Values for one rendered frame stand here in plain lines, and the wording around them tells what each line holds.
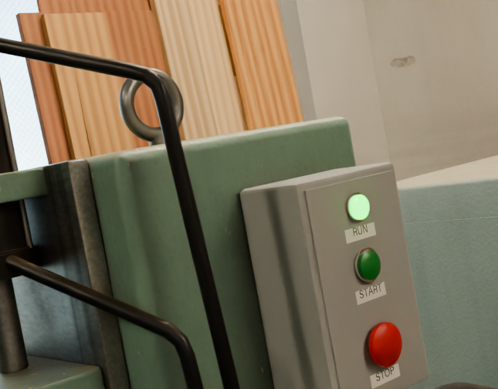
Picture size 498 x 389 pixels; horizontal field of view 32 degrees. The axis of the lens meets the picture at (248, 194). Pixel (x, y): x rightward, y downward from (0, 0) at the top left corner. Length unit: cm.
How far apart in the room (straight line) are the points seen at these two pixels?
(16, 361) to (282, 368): 18
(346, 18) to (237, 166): 248
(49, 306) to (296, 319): 18
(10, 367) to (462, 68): 245
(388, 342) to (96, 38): 168
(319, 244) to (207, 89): 184
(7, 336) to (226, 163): 19
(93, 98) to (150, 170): 159
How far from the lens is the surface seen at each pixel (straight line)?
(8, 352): 62
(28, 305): 66
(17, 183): 59
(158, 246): 55
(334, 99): 293
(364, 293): 59
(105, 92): 216
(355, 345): 58
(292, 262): 57
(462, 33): 292
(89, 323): 58
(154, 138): 69
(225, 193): 59
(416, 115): 304
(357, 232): 58
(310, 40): 290
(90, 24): 219
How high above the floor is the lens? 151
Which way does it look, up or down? 3 degrees down
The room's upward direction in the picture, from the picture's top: 10 degrees counter-clockwise
